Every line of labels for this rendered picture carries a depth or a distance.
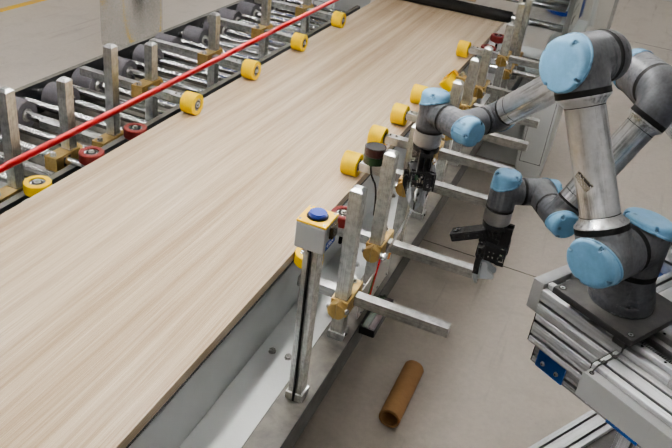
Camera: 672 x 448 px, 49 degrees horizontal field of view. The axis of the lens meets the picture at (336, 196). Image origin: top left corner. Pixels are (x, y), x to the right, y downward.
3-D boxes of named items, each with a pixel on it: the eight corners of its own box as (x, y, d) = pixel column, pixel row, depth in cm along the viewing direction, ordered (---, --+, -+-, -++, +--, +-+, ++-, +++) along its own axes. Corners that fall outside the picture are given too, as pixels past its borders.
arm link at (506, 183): (530, 180, 191) (499, 179, 190) (520, 215, 197) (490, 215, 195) (519, 166, 198) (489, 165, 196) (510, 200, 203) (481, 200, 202)
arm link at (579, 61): (655, 276, 158) (622, 23, 152) (614, 297, 150) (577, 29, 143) (606, 272, 168) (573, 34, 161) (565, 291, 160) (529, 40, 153)
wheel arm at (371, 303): (449, 333, 195) (452, 321, 193) (445, 341, 192) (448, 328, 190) (301, 281, 207) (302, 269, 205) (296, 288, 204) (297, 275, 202)
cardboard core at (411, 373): (425, 364, 288) (401, 415, 263) (421, 379, 292) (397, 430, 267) (406, 357, 290) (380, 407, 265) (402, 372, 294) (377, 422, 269)
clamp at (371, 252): (392, 243, 224) (394, 229, 221) (377, 265, 213) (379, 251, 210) (375, 238, 226) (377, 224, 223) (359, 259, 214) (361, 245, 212)
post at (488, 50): (470, 149, 329) (494, 46, 305) (468, 152, 326) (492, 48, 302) (463, 147, 330) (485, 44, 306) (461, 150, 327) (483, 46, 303)
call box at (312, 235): (335, 243, 161) (339, 213, 157) (322, 258, 156) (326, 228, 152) (306, 233, 163) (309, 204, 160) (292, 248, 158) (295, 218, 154)
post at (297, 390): (308, 392, 182) (328, 241, 160) (300, 404, 178) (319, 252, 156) (292, 385, 184) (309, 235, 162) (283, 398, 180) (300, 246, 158)
